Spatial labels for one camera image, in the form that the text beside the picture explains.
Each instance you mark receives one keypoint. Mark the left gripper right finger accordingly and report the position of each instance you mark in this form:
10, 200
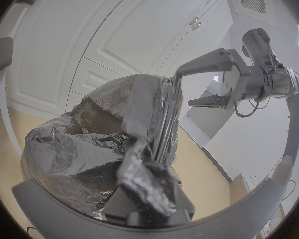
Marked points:
185, 204

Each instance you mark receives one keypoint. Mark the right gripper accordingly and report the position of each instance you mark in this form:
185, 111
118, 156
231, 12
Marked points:
235, 83

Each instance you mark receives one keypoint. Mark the white chair grey cushions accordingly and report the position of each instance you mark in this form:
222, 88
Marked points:
1, 56

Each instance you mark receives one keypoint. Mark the grey curtain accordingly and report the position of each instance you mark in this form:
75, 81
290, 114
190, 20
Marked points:
206, 123

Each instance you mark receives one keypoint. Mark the white wardrobe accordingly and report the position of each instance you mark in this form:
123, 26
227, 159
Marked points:
64, 46

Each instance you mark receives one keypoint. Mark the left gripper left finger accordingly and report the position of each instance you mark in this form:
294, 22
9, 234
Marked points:
114, 205

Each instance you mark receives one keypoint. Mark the black plastic bag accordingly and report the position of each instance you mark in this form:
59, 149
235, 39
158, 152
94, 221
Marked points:
77, 146

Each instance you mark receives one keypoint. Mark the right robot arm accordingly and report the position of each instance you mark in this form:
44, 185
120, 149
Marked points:
279, 82

